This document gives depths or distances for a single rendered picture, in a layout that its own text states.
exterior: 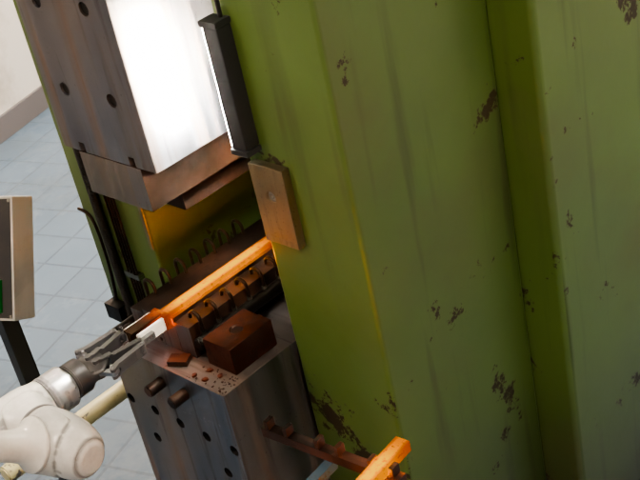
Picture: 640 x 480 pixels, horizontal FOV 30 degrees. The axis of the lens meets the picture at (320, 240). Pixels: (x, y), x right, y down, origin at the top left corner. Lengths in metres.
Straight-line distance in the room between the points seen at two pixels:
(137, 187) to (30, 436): 0.51
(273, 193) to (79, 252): 2.85
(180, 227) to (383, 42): 0.85
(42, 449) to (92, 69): 0.69
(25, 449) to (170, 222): 0.75
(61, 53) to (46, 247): 2.86
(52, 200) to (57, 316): 1.00
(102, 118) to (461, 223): 0.72
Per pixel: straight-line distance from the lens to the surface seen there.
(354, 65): 2.04
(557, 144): 2.40
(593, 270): 2.63
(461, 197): 2.34
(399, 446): 2.11
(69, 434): 2.19
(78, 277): 4.83
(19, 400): 2.33
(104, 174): 2.41
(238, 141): 2.19
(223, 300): 2.52
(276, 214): 2.24
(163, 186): 2.33
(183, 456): 2.69
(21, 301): 2.78
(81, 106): 2.35
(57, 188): 5.61
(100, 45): 2.20
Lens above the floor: 2.32
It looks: 30 degrees down
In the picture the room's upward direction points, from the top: 13 degrees counter-clockwise
